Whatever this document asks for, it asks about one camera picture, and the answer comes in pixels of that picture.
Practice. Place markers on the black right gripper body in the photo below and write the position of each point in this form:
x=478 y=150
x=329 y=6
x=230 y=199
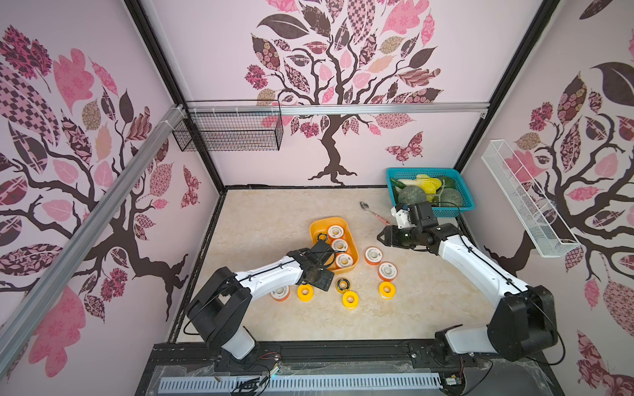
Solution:
x=396 y=237

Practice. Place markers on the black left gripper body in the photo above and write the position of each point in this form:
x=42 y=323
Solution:
x=319 y=280

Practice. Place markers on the orange tape roll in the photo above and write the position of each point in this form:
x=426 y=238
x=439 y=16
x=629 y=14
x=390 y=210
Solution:
x=387 y=271
x=336 y=232
x=340 y=245
x=281 y=294

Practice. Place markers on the orange tape roll mid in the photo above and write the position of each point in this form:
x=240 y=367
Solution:
x=344 y=260
x=373 y=256

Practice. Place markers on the yellow plastic storage box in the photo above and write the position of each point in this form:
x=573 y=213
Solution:
x=321 y=226

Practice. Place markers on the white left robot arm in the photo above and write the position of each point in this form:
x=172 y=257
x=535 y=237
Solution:
x=218 y=309

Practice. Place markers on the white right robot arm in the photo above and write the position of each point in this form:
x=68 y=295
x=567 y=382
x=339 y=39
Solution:
x=524 y=321

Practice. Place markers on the yellow tape roll left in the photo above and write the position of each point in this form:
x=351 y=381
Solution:
x=305 y=293

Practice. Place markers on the yellow tape roll centre front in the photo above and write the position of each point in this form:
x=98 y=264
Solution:
x=350 y=300

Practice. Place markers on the green melon left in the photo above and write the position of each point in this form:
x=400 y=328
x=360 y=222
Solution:
x=411 y=195

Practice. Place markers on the green melon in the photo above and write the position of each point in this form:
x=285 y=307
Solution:
x=411 y=195
x=451 y=198

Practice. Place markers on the green melon right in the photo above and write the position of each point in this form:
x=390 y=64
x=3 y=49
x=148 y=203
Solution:
x=451 y=198

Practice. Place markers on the yellow toy corn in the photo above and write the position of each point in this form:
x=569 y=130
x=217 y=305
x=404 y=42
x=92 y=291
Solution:
x=431 y=186

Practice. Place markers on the teal plastic basket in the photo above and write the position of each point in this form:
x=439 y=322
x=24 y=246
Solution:
x=468 y=203

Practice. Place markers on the spoon with pink handle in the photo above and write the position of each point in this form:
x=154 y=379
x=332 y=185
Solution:
x=365 y=207

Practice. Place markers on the white wire wall shelf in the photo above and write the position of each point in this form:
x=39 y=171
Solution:
x=550 y=234

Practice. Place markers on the aluminium rail back wall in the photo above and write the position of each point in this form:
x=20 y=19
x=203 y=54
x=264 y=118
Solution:
x=346 y=109

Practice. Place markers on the aluminium rail wall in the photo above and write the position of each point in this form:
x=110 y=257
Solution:
x=37 y=303
x=346 y=109

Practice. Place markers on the black base frame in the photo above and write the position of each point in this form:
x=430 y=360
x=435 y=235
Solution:
x=460 y=375

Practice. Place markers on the white slotted cable duct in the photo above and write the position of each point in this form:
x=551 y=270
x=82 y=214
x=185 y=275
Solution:
x=300 y=383

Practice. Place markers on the black wire wall basket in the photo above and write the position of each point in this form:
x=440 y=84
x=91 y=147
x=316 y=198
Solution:
x=231 y=126

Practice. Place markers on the aluminium rail left wall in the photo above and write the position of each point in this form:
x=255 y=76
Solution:
x=37 y=303

